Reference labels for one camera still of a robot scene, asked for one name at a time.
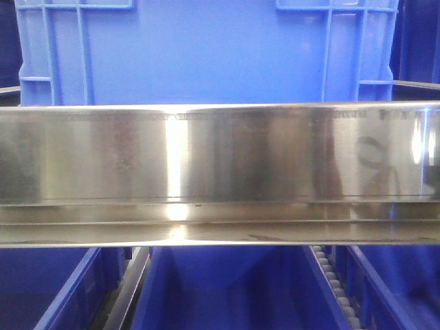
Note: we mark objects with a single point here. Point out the large blue plastic bin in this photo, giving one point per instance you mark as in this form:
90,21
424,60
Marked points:
199,52

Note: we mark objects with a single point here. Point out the blue bin lower centre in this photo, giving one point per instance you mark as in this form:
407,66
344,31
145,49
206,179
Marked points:
237,287

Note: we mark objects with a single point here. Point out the right white roller track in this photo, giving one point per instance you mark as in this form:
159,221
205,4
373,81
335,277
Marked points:
336,286

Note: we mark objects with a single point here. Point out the blue bin lower right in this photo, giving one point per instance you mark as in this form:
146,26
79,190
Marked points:
390,286

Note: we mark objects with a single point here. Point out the blue bin lower left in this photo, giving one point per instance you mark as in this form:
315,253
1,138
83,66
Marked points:
57,288

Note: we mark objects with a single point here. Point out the stainless steel shelf rail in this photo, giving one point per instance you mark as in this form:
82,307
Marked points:
220,174

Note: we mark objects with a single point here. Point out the left roller track rail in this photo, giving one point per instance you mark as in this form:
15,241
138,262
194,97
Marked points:
118,308

